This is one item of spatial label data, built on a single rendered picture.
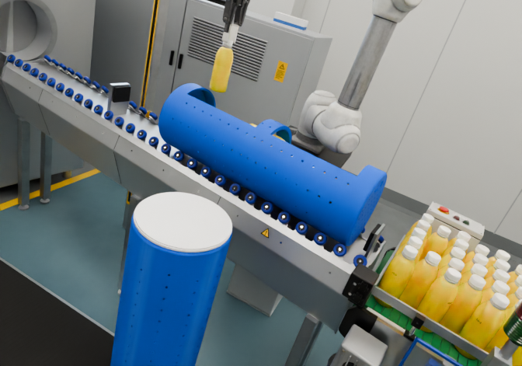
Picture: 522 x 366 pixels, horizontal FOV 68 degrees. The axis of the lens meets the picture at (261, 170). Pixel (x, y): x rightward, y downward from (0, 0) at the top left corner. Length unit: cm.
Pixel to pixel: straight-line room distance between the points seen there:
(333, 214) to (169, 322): 58
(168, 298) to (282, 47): 218
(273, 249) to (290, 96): 171
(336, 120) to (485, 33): 251
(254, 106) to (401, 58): 161
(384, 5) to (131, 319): 138
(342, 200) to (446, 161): 298
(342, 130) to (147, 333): 106
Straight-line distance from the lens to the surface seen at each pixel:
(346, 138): 167
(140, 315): 120
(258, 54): 301
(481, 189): 426
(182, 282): 108
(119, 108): 203
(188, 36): 331
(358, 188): 124
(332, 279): 137
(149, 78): 229
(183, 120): 153
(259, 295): 234
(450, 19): 401
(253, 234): 145
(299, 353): 167
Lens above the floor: 167
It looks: 25 degrees down
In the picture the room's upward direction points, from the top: 17 degrees clockwise
